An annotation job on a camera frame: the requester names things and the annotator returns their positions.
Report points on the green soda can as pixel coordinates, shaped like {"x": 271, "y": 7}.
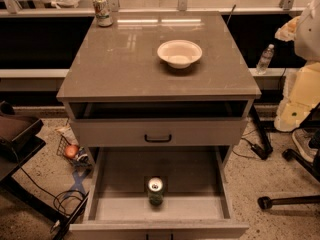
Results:
{"x": 155, "y": 189}

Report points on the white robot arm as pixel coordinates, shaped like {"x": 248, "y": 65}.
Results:
{"x": 301, "y": 91}

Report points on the grey drawer cabinet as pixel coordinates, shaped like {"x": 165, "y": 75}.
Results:
{"x": 117, "y": 74}

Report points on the open middle drawer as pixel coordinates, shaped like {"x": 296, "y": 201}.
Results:
{"x": 169, "y": 193}

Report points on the white green can on counter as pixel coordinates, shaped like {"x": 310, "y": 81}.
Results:
{"x": 102, "y": 13}

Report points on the white bowl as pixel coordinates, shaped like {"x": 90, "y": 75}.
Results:
{"x": 179, "y": 54}

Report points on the orange ball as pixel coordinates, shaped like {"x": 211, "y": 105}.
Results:
{"x": 71, "y": 151}

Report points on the black power adapter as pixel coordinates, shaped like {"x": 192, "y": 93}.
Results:
{"x": 259, "y": 151}

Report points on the clear water bottle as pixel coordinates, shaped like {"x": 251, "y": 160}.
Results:
{"x": 265, "y": 60}

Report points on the dark chair at left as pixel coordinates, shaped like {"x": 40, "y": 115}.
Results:
{"x": 19, "y": 143}

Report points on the grey sneaker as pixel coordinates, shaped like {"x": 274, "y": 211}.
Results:
{"x": 301, "y": 139}

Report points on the closed drawer with black handle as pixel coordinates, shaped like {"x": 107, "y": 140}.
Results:
{"x": 141, "y": 133}

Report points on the wire basket with items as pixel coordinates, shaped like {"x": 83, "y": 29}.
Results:
{"x": 81, "y": 160}

